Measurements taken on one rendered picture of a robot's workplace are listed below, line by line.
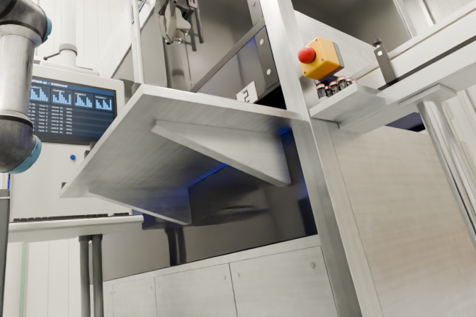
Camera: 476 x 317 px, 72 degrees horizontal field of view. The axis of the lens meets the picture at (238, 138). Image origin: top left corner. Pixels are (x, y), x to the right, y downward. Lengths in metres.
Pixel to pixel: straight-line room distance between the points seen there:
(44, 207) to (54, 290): 3.03
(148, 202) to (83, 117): 0.65
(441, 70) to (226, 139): 0.46
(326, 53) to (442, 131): 0.29
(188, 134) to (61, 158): 0.96
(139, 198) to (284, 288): 0.55
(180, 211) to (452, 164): 0.83
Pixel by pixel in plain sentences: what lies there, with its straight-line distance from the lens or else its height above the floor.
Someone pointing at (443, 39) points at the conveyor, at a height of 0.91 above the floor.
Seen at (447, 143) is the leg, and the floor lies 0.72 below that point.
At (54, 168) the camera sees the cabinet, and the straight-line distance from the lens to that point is 1.55.
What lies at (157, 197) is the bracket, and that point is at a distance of 1.17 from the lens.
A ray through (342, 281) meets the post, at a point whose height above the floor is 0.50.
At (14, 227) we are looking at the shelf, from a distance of 1.24.
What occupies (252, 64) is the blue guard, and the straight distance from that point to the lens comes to 0.99.
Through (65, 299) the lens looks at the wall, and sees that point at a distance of 4.50.
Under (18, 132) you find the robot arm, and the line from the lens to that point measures 1.02.
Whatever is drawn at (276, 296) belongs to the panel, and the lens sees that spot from 0.91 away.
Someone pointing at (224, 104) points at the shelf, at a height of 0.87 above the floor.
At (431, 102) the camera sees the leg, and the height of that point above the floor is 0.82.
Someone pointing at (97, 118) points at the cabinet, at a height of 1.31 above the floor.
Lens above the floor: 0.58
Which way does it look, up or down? 20 degrees up
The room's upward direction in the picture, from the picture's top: 11 degrees counter-clockwise
